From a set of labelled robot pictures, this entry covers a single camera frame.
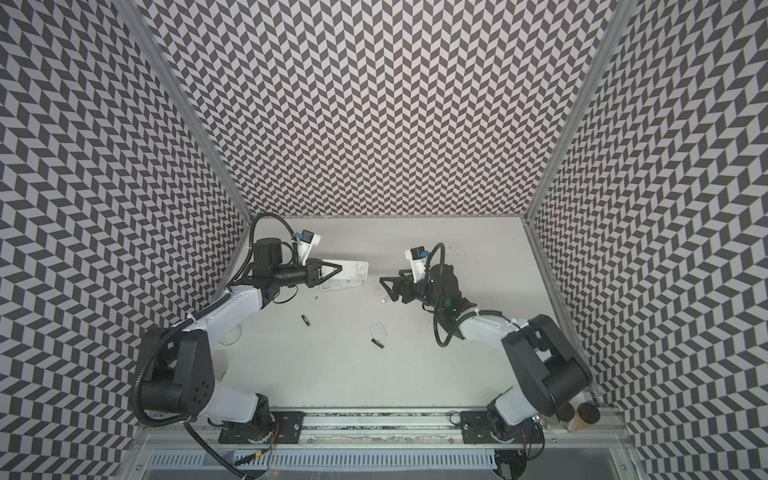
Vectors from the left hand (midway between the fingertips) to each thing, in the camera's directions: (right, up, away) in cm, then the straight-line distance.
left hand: (339, 269), depth 82 cm
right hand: (+14, -5, +2) cm, 15 cm away
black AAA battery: (-12, -17, +9) cm, 23 cm away
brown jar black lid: (+59, -31, -17) cm, 68 cm away
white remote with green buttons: (+3, 0, +1) cm, 4 cm away
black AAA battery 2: (+10, -23, +5) cm, 25 cm away
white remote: (-4, -6, +14) cm, 16 cm away
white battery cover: (+10, -20, +7) cm, 23 cm away
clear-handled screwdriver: (+12, -11, +13) cm, 21 cm away
